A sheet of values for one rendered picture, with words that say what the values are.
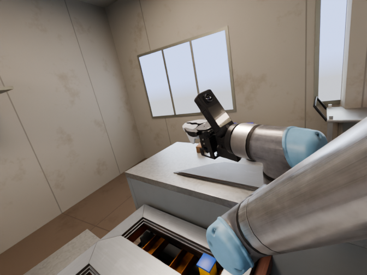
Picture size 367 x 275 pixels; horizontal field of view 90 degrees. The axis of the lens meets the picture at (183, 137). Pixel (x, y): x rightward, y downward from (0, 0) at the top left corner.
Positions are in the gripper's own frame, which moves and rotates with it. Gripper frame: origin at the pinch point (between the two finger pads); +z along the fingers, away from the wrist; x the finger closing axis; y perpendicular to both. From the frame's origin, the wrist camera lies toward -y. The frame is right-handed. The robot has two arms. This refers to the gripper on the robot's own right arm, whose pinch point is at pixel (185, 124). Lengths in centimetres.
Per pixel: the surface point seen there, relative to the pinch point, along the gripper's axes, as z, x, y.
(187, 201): 28, 4, 50
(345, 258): -33, 23, 55
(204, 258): 3, -9, 56
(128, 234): 47, -29, 59
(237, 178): 11, 26, 42
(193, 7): 199, 198, -89
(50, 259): 74, -70, 62
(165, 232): 33, -12, 61
